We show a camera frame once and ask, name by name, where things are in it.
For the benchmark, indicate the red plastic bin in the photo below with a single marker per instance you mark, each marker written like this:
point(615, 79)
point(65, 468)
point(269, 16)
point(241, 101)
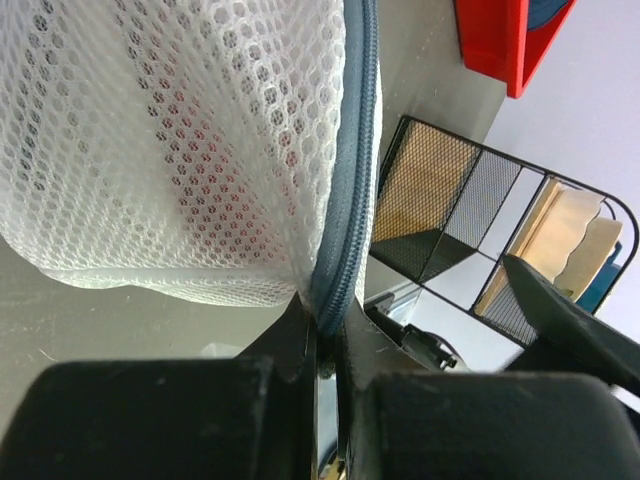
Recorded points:
point(494, 40)

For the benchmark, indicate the blue cup cream inside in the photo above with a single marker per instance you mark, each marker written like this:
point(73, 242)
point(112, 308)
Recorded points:
point(596, 292)

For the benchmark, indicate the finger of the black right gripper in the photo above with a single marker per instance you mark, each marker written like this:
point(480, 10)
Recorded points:
point(563, 323)

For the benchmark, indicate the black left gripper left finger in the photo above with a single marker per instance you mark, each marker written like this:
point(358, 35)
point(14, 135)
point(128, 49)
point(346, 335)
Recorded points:
point(249, 417)

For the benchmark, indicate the cream bowl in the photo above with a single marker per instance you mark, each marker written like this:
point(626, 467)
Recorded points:
point(566, 239)

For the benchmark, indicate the black wire wooden shelf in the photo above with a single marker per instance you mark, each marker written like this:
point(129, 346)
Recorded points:
point(448, 211)

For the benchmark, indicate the white mesh laundry bag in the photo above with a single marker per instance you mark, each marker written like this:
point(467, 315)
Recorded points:
point(221, 152)

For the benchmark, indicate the navy blue garment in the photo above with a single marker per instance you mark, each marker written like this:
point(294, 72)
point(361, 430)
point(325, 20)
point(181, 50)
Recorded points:
point(541, 12)

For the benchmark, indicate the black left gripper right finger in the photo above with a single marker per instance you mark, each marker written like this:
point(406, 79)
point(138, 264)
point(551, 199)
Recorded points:
point(399, 420)

